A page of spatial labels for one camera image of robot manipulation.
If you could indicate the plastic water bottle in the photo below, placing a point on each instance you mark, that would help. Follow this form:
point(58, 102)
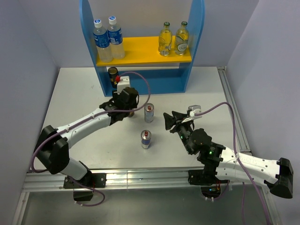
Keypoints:
point(116, 38)
point(102, 41)

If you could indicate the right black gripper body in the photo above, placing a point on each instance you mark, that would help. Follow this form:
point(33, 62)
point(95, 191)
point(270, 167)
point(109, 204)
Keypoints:
point(185, 129)

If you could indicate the blue and yellow shelf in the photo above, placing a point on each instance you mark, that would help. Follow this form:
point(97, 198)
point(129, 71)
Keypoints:
point(144, 51)

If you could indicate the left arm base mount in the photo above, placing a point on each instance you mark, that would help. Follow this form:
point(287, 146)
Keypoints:
point(84, 189)

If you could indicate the far red bull can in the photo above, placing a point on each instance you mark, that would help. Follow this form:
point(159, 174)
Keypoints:
point(149, 112)

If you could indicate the red bull can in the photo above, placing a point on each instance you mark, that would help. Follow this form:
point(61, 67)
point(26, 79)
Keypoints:
point(149, 112)
point(145, 139)

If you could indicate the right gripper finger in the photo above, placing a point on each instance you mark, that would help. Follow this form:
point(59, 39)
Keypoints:
point(170, 121)
point(179, 116)

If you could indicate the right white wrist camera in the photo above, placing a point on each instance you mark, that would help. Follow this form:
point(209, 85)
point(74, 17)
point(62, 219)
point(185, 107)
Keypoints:
point(193, 113)

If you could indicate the black yellow can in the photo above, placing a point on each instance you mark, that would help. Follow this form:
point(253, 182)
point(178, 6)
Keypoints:
point(131, 114)
point(113, 73)

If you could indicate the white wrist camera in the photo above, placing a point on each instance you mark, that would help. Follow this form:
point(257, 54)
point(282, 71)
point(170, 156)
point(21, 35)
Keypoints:
point(122, 83)
point(193, 113)

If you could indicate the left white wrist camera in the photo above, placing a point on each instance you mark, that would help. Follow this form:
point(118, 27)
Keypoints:
point(122, 83)

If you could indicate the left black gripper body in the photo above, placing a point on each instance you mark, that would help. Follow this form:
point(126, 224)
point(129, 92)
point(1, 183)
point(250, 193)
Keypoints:
point(134, 106)

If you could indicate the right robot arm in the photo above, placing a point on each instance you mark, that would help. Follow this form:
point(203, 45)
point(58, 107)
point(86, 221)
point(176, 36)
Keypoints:
point(222, 164)

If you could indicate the left plastic water bottle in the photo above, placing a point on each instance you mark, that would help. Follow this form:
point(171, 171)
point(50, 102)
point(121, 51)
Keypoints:
point(102, 41)

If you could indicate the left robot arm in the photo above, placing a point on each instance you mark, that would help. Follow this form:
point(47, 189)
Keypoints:
point(53, 145)

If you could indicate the green-capped glass bottle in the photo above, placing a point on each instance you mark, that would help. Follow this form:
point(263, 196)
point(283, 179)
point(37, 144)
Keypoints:
point(165, 40)
point(181, 39)

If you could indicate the aluminium front rail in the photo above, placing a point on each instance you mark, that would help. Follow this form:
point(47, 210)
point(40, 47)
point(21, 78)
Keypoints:
point(116, 179)

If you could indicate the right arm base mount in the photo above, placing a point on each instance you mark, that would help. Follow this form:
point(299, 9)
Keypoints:
point(211, 187)

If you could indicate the near red bull can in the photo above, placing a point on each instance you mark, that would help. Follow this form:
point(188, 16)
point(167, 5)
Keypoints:
point(145, 139)

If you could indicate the right plastic water bottle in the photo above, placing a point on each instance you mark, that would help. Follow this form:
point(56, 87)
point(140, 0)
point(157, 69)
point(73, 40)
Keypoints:
point(116, 38)

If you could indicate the aluminium side rail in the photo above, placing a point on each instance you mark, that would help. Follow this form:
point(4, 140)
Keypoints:
point(240, 133)

